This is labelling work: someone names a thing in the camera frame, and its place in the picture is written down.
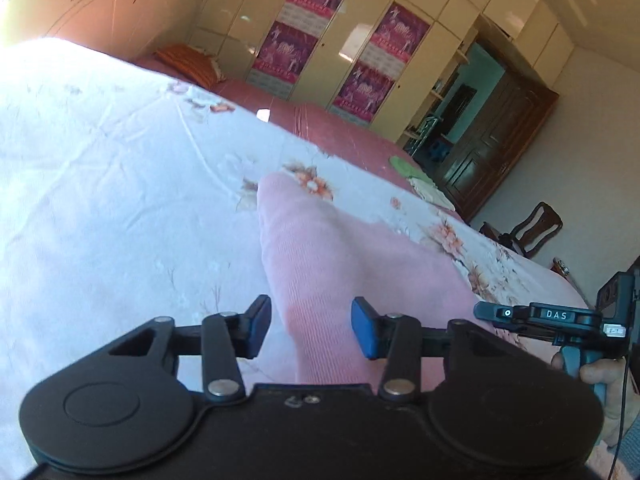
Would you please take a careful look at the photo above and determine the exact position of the brown wooden tv cabinet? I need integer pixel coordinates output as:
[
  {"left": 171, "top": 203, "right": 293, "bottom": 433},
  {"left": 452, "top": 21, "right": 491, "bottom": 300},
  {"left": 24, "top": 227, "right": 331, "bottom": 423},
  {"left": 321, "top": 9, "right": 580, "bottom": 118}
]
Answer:
[{"left": 551, "top": 257, "right": 597, "bottom": 306}]

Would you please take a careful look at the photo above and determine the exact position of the person's right hand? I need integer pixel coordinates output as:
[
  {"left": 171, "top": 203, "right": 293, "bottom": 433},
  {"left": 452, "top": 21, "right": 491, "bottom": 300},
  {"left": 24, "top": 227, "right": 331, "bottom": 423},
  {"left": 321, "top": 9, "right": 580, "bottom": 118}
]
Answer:
[{"left": 550, "top": 351, "right": 633, "bottom": 449}]

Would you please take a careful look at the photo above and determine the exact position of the dark wooden chair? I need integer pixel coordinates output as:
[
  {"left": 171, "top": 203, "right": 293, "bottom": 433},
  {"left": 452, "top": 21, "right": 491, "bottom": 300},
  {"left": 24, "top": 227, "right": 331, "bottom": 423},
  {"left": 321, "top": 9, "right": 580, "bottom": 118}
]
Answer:
[{"left": 480, "top": 202, "right": 563, "bottom": 259}]

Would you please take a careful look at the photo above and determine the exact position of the green folded cloth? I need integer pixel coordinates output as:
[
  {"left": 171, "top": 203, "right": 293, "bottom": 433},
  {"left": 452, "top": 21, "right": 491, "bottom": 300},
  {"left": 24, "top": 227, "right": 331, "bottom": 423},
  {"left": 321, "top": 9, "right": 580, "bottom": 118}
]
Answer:
[{"left": 388, "top": 156, "right": 434, "bottom": 185}]

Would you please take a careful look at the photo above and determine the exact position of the dark brown wooden door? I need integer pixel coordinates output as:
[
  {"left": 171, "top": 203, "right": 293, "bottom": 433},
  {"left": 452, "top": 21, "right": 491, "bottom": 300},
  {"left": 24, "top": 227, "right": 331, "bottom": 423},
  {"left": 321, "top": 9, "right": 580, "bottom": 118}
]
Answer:
[{"left": 439, "top": 71, "right": 561, "bottom": 224}]

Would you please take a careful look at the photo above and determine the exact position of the white folded cloth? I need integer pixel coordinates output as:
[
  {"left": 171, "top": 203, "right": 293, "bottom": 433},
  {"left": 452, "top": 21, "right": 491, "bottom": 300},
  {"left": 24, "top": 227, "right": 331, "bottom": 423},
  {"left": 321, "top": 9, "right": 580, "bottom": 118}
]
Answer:
[{"left": 409, "top": 178, "right": 456, "bottom": 211}]

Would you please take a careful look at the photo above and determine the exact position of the upper right magenta poster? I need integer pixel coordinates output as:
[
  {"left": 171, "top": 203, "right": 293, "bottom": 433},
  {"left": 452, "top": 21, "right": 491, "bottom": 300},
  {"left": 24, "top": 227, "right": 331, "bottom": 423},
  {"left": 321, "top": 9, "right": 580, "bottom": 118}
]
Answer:
[{"left": 359, "top": 2, "right": 430, "bottom": 80}]

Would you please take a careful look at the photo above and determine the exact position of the lower left magenta poster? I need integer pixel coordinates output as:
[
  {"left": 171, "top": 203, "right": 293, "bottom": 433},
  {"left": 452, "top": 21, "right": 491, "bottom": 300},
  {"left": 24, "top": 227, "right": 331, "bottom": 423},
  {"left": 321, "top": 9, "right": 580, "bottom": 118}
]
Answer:
[{"left": 246, "top": 21, "right": 317, "bottom": 100}]

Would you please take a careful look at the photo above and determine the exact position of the lower right magenta poster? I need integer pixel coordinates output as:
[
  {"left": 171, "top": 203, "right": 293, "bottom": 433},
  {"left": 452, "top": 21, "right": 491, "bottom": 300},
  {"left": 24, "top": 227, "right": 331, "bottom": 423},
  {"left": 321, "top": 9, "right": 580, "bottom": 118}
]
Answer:
[{"left": 329, "top": 61, "right": 395, "bottom": 127}]

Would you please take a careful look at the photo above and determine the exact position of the white floral bed sheet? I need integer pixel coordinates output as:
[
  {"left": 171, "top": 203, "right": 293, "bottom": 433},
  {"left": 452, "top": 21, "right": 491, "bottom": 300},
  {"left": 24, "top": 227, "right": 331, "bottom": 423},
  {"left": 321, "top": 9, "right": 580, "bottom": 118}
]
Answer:
[{"left": 0, "top": 37, "right": 632, "bottom": 480}]

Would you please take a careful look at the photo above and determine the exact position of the cream curved headboard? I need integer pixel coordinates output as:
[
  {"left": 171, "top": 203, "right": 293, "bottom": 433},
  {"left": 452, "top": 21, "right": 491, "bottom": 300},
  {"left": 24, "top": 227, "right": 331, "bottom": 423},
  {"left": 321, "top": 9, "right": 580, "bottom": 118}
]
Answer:
[{"left": 1, "top": 0, "right": 192, "bottom": 60}]

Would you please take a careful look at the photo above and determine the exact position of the cream wardrobe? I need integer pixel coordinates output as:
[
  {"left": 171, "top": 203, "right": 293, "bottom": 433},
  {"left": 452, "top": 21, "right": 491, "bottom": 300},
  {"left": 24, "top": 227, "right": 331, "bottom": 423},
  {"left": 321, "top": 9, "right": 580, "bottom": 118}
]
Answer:
[{"left": 190, "top": 0, "right": 574, "bottom": 140}]

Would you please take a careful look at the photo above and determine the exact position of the pink checked bed cover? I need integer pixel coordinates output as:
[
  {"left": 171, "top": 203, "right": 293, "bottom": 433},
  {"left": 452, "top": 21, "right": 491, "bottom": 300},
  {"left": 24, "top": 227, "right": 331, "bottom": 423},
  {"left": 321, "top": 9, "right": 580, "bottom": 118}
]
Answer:
[{"left": 134, "top": 55, "right": 456, "bottom": 229}]

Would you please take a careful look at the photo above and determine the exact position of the orange striped pillow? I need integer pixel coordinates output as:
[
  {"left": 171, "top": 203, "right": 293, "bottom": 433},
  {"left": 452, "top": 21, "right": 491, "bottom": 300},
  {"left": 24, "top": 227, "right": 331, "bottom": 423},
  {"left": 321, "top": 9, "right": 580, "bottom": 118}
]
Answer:
[{"left": 154, "top": 44, "right": 226, "bottom": 90}]

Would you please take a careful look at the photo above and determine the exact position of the pink sweater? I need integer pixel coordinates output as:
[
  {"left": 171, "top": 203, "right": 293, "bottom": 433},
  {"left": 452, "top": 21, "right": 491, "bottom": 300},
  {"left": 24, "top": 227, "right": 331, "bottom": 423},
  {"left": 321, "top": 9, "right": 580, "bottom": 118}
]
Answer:
[{"left": 257, "top": 174, "right": 478, "bottom": 386}]

